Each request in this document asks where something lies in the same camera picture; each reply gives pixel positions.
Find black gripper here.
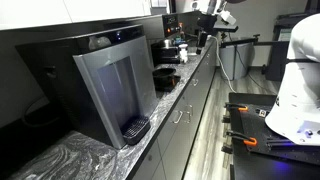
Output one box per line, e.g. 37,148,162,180
196,13,219,55

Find grey black water dispenser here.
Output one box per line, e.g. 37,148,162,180
14,23,159,150

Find black dispenser drip tray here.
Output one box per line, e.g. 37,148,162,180
120,115,152,146

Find white plastic bottle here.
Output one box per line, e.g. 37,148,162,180
178,43,189,64

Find stainless black coffee brewer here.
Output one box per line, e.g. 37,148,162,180
141,12,186,43

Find steel round canister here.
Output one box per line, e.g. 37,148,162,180
159,39,173,49

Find grey trash bin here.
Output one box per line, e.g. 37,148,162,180
218,42,255,81

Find small black countertop appliance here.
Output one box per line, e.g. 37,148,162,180
150,39,183,65

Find orange tipped black clamp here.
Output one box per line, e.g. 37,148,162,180
220,129,259,155
221,102,249,124

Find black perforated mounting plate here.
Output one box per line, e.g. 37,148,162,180
238,103,320,167

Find grey base cabinet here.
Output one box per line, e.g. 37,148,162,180
126,39,219,180

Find black metal bar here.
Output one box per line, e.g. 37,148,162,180
266,138,295,150

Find black robot cart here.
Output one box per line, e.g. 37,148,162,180
228,92,320,180

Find black stereo camera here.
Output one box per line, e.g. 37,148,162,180
213,24,240,35

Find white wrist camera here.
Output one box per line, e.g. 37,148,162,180
219,10,238,26

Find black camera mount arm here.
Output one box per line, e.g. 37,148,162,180
219,33,279,49

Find thin black camera cable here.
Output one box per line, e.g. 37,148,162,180
227,33,273,91

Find silver cabinet door handle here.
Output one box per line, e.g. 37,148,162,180
184,104,194,124

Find black cable behind dispenser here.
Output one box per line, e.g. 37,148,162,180
21,96,51,129

